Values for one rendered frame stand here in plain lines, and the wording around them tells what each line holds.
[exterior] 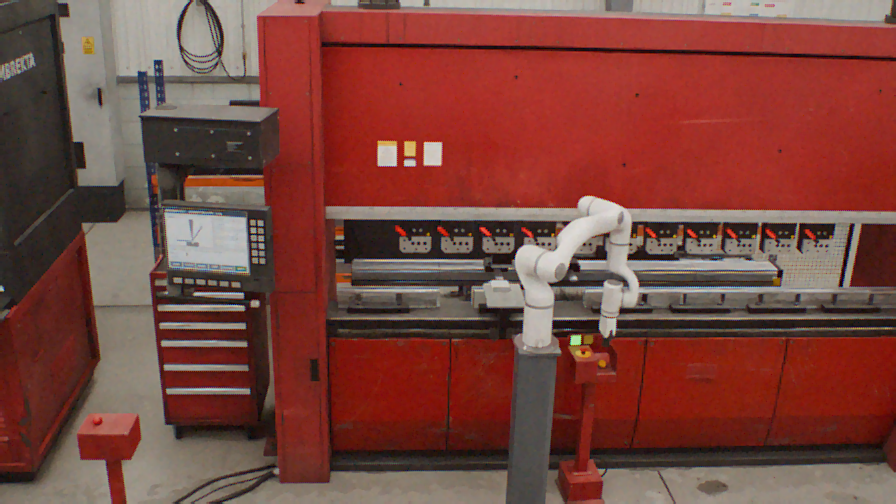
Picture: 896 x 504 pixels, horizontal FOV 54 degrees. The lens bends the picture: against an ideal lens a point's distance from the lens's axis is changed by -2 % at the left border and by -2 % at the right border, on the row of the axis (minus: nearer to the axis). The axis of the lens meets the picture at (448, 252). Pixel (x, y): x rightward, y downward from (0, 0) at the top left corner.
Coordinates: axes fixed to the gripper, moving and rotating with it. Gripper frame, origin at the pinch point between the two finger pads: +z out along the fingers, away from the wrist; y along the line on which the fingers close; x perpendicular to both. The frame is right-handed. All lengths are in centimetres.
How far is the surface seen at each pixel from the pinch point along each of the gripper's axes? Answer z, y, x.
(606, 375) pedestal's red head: 14.3, 6.2, 0.1
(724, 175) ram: -70, -31, 61
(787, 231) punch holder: -43, -26, 96
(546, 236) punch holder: -39, -36, -23
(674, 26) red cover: -139, -39, 28
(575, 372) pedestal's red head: 12.0, 5.8, -15.1
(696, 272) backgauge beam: -8, -53, 66
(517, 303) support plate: -14.3, -15.0, -40.1
